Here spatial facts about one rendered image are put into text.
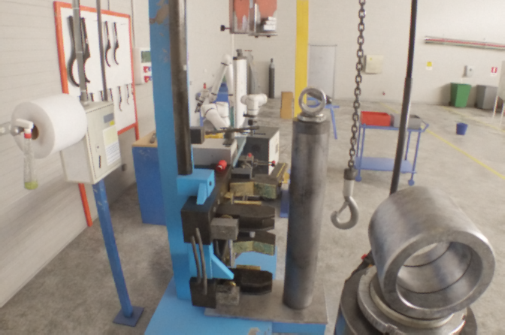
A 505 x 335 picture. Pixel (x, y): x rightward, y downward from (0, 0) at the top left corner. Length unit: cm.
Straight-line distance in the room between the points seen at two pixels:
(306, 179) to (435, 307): 133
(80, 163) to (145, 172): 163
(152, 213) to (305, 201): 213
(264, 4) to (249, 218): 107
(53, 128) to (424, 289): 138
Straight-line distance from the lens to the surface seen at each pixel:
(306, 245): 194
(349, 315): 50
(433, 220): 40
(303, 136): 164
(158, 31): 173
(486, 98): 1424
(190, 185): 167
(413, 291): 49
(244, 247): 228
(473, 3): 1470
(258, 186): 203
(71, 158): 178
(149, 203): 346
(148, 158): 323
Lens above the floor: 183
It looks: 17 degrees down
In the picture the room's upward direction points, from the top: straight up
